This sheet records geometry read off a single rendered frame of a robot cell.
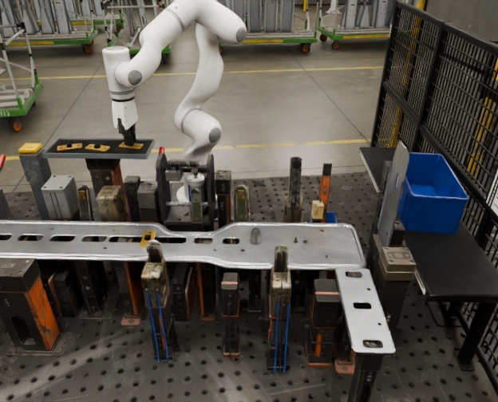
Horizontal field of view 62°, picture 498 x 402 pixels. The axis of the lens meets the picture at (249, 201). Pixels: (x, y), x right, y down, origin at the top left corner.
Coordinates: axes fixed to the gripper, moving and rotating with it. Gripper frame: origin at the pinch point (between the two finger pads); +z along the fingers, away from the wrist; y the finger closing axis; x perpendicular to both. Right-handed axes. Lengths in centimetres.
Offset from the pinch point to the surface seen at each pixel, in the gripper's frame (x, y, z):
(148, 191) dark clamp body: 12.8, 16.5, 11.2
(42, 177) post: -32.1, 11.2, 13.9
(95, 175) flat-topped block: -12.4, 7.5, 12.8
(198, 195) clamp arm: 30.7, 16.4, 10.1
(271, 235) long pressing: 56, 22, 19
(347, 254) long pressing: 80, 26, 19
